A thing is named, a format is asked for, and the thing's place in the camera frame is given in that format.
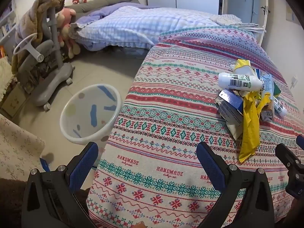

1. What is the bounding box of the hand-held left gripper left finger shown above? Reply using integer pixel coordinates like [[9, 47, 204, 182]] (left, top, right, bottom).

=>
[[21, 141, 99, 228]]

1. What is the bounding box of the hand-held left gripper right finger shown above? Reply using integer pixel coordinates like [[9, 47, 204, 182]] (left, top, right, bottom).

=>
[[196, 141, 276, 228]]

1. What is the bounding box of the yellow plastic wrapper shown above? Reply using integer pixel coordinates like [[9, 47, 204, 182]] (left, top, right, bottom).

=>
[[239, 91, 271, 164]]

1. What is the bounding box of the white spotted waste bin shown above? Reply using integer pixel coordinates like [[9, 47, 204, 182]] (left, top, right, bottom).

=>
[[59, 84, 122, 169]]

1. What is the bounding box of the blue floor item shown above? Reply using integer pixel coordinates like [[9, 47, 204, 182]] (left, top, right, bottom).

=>
[[40, 157, 51, 173]]

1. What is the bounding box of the small white tube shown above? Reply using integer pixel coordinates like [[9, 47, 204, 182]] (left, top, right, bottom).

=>
[[273, 97, 288, 118]]

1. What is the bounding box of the small brown carton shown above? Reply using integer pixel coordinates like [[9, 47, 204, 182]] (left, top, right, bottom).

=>
[[260, 102, 275, 122]]

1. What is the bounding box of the grey foil packet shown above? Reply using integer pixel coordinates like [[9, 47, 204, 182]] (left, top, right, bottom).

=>
[[217, 100, 245, 140]]

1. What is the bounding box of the patterned red green tablecloth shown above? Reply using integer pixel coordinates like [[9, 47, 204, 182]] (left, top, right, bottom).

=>
[[87, 27, 304, 228]]

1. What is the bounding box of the flattened dark blue box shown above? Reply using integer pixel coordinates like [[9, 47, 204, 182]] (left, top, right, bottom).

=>
[[215, 89, 245, 114]]

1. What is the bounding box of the light blue carton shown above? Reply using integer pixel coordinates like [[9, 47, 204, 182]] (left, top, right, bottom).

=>
[[260, 73, 275, 98]]

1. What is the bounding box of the cream floral cloth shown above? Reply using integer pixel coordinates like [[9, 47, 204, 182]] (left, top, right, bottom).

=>
[[0, 113, 45, 181]]

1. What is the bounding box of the white barcode bottle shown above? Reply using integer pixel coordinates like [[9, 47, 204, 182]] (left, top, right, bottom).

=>
[[218, 72, 264, 92]]

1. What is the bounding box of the cardboard box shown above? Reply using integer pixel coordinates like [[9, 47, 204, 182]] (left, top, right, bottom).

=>
[[1, 83, 27, 118]]

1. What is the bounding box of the grey study chair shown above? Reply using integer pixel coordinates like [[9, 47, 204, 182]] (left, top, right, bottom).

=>
[[13, 5, 74, 112]]

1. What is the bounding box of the yellow and white packet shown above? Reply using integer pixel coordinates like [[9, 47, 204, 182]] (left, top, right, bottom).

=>
[[231, 59, 256, 76]]

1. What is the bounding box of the yellowish plush toy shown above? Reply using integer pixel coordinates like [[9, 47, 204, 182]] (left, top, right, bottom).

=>
[[62, 38, 82, 59]]

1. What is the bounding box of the cream crochet cloth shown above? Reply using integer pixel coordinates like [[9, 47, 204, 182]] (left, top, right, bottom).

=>
[[0, 56, 16, 101]]

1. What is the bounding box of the stack of striped cloths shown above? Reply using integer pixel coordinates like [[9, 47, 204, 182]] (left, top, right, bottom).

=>
[[235, 22, 265, 36]]

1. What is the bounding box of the folded white patterned cloth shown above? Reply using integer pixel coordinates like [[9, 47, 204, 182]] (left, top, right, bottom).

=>
[[210, 14, 241, 26]]

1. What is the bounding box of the pink plush toy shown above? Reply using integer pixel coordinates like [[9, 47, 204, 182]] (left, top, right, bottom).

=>
[[56, 8, 77, 48]]

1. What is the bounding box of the lilac blanket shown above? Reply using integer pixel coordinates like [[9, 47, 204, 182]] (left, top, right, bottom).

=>
[[71, 2, 145, 28]]

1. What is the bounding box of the blue checked quilt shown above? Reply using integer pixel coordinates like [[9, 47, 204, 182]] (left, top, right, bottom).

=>
[[69, 5, 224, 51]]

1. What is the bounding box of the white door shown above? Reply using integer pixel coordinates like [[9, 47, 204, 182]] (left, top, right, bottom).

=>
[[222, 0, 269, 45]]

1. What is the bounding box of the brown fleece blanket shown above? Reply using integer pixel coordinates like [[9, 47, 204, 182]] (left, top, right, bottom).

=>
[[11, 0, 66, 74]]

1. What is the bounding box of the grey headboard cushion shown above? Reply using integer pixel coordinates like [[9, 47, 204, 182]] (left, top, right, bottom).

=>
[[64, 0, 140, 22]]

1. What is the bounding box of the wall bookshelf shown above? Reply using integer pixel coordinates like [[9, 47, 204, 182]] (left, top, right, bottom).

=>
[[0, 7, 17, 46]]

